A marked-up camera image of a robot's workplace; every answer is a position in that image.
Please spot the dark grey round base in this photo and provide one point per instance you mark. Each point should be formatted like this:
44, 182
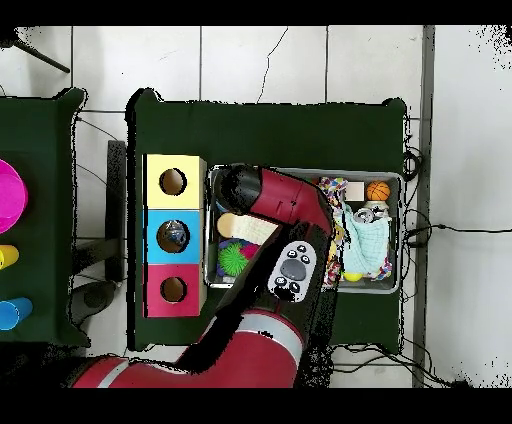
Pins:
94, 298

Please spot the silver drink can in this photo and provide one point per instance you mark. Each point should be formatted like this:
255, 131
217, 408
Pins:
363, 216

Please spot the cream waffle cloth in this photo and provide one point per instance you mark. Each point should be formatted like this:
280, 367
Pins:
252, 228

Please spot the yellow cup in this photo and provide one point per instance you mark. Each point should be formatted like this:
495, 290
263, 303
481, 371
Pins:
8, 256

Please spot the mint green cloth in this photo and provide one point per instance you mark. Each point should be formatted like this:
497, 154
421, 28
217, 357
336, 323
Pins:
368, 244

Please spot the blue cup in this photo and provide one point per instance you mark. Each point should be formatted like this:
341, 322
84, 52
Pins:
14, 314

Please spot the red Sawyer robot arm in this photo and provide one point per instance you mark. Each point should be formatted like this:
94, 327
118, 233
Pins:
288, 196

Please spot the pink bowl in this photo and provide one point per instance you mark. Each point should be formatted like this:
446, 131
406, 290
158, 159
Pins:
10, 196

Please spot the clear mesh bin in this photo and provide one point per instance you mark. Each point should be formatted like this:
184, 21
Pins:
372, 286

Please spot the plain wooden block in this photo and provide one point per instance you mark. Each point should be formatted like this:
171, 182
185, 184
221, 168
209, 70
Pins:
354, 191

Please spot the orange mini basketball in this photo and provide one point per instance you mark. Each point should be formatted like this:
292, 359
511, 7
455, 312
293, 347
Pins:
378, 190

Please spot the green spiky ball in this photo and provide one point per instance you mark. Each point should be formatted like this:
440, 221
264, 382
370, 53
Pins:
234, 260

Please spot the wooden box with three holes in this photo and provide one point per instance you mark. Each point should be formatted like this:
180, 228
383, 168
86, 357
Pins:
192, 200

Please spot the dark green table cloth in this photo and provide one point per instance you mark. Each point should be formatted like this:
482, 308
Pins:
40, 160
272, 132

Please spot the colourful spotted cloth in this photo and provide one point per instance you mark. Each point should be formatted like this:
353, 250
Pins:
332, 186

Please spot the black tripod leg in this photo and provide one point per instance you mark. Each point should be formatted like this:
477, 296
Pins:
40, 55

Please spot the orange sponge disc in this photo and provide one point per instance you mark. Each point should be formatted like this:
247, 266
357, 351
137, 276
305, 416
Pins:
224, 224

